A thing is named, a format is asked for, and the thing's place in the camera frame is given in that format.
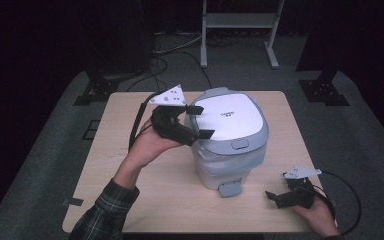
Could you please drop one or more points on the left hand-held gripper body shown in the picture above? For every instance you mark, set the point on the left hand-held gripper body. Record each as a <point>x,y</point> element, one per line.
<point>170,125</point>

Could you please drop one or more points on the person's left hand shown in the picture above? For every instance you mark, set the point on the person's left hand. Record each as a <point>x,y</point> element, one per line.
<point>150,146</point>

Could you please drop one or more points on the white metal stand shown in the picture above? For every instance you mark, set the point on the white metal stand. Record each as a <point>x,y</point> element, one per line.
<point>240,20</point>

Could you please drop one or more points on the white trash can grey lid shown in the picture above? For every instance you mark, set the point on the white trash can grey lid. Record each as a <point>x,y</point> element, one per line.
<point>230,116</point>

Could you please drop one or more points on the black stand with base plate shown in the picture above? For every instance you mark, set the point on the black stand with base plate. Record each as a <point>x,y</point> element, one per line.
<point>325,88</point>
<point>96,88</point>

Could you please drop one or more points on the grey tape strip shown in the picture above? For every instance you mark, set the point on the grey tape strip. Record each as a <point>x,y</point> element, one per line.
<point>72,202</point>

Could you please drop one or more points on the floor socket hatch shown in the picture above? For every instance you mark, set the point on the floor socket hatch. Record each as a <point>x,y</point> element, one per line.
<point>91,130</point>

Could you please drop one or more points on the person's right hand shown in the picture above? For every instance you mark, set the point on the person's right hand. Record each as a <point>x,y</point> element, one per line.
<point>318,218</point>

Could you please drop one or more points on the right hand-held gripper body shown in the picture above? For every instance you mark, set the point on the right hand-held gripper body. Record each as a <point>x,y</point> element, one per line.
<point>300,193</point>

